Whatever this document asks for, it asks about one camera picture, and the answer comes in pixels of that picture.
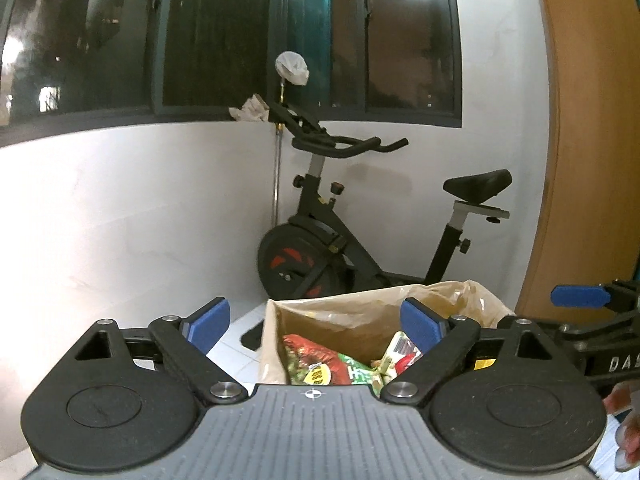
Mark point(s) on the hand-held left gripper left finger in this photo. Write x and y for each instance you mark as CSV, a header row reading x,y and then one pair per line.
x,y
210,325

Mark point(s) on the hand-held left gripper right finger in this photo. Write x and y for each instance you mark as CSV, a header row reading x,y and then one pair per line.
x,y
422,325

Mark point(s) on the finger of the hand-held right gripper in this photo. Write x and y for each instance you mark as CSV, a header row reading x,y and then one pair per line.
x,y
600,332
580,296

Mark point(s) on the orange biscuit pack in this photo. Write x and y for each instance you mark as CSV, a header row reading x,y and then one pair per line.
x,y
400,347

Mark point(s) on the yellow chip bag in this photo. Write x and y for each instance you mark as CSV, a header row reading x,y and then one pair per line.
x,y
482,363

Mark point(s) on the brown cardboard box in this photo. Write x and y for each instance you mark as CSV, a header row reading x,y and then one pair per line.
x,y
340,320

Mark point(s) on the red and green snack bag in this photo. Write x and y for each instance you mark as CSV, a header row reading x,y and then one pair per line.
x,y
320,355

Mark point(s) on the person's right hand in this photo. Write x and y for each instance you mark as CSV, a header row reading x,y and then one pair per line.
x,y
634,425

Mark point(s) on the wooden wardrobe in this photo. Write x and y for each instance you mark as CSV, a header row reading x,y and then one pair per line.
x,y
590,160

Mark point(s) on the black exercise bike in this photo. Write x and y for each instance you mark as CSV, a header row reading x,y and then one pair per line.
x,y
480,182

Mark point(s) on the metal pole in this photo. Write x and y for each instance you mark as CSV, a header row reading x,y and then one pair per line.
x,y
276,175

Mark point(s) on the crumpled tissue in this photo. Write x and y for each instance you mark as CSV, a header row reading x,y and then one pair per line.
x,y
250,109

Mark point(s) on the white plastic bag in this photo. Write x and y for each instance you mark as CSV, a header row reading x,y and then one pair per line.
x,y
291,67

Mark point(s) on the dark framed window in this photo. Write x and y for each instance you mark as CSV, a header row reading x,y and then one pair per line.
x,y
215,35

